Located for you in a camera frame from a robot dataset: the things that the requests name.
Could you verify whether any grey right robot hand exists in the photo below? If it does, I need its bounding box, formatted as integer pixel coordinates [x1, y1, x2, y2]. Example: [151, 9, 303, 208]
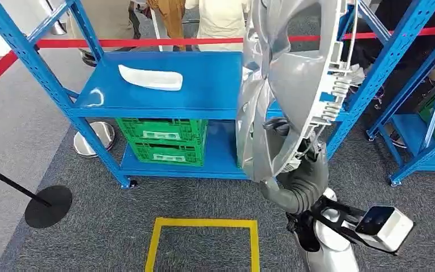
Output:
[263, 117, 330, 182]

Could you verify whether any clear plastic bag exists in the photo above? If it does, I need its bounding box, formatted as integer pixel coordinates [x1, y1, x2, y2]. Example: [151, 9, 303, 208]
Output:
[235, 0, 297, 184]

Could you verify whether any silver wheel hubcap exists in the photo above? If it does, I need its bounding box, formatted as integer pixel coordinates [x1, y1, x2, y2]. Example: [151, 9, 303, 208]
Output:
[253, 0, 366, 180]

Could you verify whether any yellow floor tape square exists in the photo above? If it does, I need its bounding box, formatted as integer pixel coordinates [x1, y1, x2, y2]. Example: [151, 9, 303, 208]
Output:
[144, 217, 261, 272]

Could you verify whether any large blue shelf rack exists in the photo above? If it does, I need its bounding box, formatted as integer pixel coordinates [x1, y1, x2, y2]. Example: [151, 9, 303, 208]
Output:
[0, 0, 435, 190]

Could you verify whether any white plastic part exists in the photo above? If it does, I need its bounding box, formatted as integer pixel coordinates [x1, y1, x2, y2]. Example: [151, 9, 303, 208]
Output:
[117, 64, 184, 92]

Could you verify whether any red barrier belt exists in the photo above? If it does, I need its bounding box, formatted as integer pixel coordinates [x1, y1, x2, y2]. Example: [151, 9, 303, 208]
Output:
[0, 24, 435, 99]

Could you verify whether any chrome stanchion base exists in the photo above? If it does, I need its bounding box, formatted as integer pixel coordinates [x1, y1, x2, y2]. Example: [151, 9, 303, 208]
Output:
[72, 121, 116, 158]

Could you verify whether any black stanchion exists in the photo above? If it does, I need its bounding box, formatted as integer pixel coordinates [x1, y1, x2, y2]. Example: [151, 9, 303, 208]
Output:
[0, 159, 74, 230]

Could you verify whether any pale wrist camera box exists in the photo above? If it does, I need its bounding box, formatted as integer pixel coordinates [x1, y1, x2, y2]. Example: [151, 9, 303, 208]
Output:
[355, 204, 416, 253]

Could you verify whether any chrome stanchion post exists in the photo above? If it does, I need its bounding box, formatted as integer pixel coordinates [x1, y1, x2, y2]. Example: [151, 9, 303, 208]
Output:
[38, 0, 69, 36]

